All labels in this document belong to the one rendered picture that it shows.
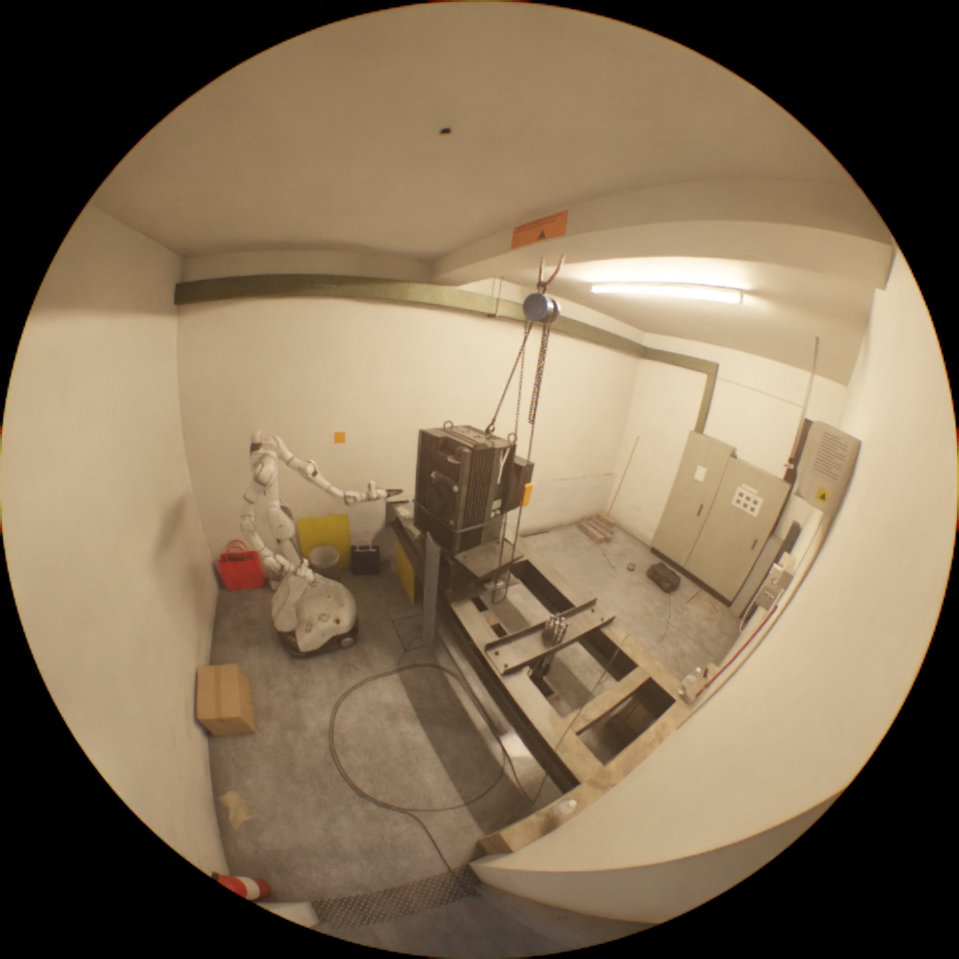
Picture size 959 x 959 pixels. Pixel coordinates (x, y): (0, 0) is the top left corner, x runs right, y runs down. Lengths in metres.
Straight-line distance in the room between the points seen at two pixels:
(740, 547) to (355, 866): 4.33
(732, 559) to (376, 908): 4.34
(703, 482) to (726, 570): 1.10
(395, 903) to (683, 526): 4.44
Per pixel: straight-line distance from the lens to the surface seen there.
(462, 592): 2.19
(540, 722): 1.72
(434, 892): 2.18
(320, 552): 3.19
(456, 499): 1.90
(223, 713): 2.35
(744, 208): 1.12
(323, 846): 2.24
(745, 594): 4.26
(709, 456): 4.09
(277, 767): 2.38
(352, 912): 2.24
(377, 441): 2.91
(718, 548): 4.20
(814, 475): 1.31
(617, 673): 2.37
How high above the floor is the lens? 2.17
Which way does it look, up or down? 23 degrees down
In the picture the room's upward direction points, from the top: 8 degrees clockwise
